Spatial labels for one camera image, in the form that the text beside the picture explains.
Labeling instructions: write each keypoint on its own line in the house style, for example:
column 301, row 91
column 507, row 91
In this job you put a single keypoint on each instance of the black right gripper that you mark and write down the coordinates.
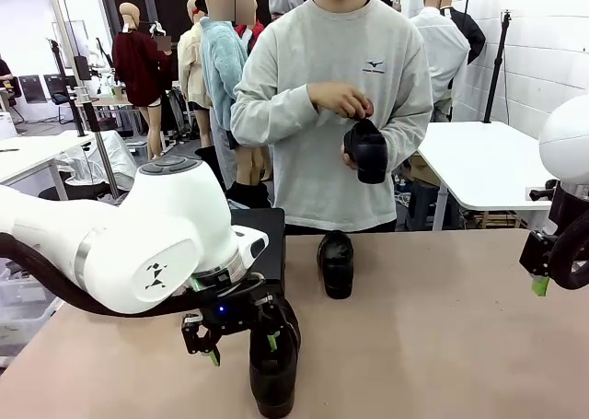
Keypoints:
column 561, row 212

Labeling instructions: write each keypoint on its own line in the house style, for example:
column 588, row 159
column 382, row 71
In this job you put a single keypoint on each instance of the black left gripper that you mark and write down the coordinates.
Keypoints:
column 230, row 315

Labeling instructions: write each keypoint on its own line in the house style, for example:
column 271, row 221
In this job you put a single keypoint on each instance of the black leather shoe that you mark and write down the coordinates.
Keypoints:
column 336, row 267
column 273, row 382
column 370, row 154

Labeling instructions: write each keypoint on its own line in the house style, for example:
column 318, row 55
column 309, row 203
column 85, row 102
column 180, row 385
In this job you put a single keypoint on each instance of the reddish brown shoe brush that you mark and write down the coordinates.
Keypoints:
column 367, row 110

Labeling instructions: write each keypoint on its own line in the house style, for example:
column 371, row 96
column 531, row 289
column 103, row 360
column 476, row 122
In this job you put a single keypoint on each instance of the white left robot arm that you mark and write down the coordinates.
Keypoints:
column 152, row 235

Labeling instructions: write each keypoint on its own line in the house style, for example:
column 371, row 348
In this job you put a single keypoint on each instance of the person's right forearm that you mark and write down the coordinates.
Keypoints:
column 271, row 119

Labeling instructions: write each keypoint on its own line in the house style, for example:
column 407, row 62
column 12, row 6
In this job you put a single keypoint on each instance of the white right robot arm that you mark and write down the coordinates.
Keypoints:
column 568, row 138

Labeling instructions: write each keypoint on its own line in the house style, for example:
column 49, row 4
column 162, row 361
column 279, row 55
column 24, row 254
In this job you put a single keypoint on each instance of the person's left forearm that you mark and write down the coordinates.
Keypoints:
column 409, row 133

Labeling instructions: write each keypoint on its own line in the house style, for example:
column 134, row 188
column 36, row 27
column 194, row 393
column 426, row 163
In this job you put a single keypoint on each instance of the black box-shaped shoe stand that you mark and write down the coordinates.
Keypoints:
column 267, row 235

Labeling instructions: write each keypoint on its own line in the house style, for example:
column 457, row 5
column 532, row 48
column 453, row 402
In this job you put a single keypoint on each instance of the black stand pole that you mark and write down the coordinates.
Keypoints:
column 69, row 92

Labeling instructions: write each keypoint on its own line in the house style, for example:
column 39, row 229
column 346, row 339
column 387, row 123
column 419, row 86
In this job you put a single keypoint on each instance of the person's left hand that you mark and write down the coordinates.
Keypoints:
column 348, row 157

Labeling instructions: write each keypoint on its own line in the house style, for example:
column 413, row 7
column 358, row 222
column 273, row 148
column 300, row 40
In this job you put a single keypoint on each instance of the person's right hand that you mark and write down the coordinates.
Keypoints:
column 338, row 97

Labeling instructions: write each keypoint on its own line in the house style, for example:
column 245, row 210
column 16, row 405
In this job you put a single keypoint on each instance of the white table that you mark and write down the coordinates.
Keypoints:
column 478, row 161
column 32, row 152

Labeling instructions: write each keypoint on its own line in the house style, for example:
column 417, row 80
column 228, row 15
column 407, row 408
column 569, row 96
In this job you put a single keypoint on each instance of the black boots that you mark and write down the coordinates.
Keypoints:
column 248, row 193

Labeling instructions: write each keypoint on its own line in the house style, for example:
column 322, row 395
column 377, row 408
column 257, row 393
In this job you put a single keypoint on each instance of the person in grey sweatshirt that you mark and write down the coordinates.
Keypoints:
column 322, row 184

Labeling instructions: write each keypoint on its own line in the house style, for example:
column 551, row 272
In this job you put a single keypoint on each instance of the black tripod pole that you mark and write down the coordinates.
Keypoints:
column 499, row 60

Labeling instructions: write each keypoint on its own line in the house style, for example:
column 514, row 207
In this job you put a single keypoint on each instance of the clear plastic bin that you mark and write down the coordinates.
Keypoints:
column 23, row 308

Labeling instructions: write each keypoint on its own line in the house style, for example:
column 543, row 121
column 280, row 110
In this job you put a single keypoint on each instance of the grey cover cloth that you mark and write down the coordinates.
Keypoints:
column 115, row 156

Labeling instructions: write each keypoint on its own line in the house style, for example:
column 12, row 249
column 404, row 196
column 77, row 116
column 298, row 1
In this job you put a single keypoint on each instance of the mannequin in white shirt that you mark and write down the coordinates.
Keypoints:
column 442, row 46

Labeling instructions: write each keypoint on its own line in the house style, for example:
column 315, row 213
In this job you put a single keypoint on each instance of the mannequin in black jacket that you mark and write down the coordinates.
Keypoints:
column 471, row 34

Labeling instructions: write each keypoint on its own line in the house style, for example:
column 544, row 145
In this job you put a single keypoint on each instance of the mannequin in light blue fleece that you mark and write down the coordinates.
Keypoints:
column 223, row 78

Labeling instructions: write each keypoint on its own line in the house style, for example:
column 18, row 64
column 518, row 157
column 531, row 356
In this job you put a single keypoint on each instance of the seated person in black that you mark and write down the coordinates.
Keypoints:
column 165, row 64

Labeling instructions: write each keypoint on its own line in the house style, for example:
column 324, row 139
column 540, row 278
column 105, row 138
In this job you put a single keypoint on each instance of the mannequin in dark red sweater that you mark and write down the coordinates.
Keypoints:
column 138, row 69

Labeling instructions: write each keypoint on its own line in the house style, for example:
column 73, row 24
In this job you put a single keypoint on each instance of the mannequin in red jacket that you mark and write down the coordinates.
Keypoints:
column 253, row 34

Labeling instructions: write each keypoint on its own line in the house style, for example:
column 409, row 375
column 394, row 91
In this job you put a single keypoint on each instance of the man in black t-shirt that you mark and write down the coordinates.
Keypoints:
column 5, row 78

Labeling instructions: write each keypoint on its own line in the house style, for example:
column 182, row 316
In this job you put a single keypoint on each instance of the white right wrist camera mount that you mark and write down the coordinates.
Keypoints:
column 543, row 193

